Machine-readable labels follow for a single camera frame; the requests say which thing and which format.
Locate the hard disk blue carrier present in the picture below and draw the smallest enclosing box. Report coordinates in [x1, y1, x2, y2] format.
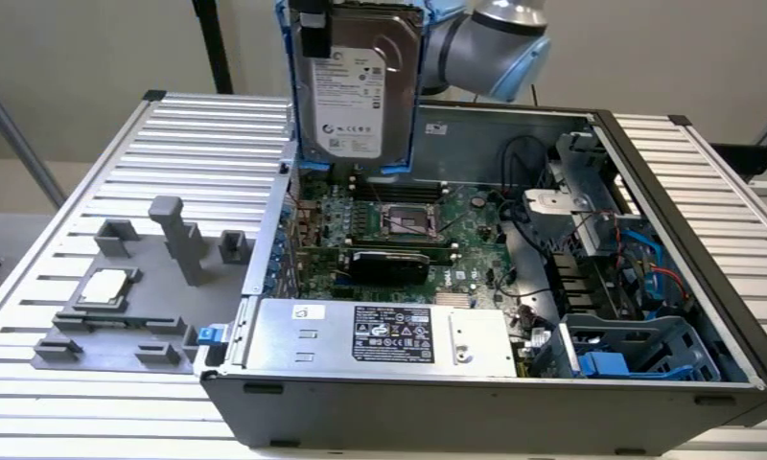
[273, 0, 433, 176]

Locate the empty blue disk carrier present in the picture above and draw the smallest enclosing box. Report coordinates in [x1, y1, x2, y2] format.
[572, 334, 632, 380]

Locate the black stand pole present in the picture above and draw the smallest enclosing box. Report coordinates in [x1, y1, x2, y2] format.
[189, 0, 236, 96]

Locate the silver CPU socket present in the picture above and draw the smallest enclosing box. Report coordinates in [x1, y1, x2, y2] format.
[376, 200, 452, 241]

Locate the green Dell motherboard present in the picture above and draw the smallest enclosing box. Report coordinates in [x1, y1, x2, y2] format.
[292, 175, 551, 317]

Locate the black Nvidia graphics card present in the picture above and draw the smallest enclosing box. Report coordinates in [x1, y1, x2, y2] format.
[337, 246, 455, 285]

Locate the metal drive cage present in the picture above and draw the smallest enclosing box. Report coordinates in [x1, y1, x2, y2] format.
[521, 127, 658, 263]

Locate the silver finned chipset heat sink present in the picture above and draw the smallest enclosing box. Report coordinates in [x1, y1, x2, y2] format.
[432, 292, 476, 309]

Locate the grey plastic parts rack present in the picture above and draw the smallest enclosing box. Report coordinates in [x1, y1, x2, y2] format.
[30, 195, 257, 374]

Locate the silver CPU chip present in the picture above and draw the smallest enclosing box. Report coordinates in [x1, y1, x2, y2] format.
[77, 269, 134, 306]

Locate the silver power supply unit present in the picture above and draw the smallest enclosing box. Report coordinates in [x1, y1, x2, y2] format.
[229, 299, 520, 380]

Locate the open grey PC case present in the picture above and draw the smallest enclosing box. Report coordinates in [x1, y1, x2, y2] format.
[194, 103, 767, 456]

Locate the blue drive bay cage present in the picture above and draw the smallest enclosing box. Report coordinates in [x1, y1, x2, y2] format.
[528, 313, 723, 383]

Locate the thick black cable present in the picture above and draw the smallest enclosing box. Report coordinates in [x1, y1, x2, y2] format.
[499, 135, 549, 227]

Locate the slanted aluminium frame bar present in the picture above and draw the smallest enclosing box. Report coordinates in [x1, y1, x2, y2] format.
[0, 64, 66, 210]

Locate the thin black wire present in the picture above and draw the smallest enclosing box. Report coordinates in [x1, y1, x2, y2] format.
[493, 271, 552, 302]

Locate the red black twisted wire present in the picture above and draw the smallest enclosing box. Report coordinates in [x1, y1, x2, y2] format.
[611, 214, 630, 261]

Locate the blue SATA wire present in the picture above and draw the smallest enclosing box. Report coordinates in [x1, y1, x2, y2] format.
[618, 228, 664, 311]

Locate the aluminium frame black panel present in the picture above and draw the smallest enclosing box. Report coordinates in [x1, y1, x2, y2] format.
[708, 119, 767, 197]

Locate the red SATA wire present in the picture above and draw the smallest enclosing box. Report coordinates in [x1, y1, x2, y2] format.
[650, 266, 691, 304]

